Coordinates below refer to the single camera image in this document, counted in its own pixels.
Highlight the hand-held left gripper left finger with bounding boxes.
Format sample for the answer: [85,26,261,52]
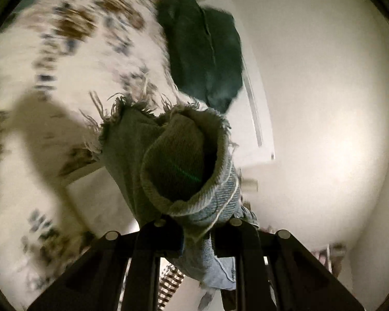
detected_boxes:
[27,219,184,311]

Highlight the blue denim pants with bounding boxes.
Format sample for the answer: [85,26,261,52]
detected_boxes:
[79,91,259,310]

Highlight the dark green folded garment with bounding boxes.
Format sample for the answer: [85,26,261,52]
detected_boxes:
[156,0,244,113]

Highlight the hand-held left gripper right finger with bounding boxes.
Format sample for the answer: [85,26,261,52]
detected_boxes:
[213,218,366,311]

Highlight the floral printed bed sheet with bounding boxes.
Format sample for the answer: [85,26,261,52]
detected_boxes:
[0,0,211,308]

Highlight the checkered cloth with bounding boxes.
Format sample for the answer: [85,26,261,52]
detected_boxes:
[157,263,185,310]

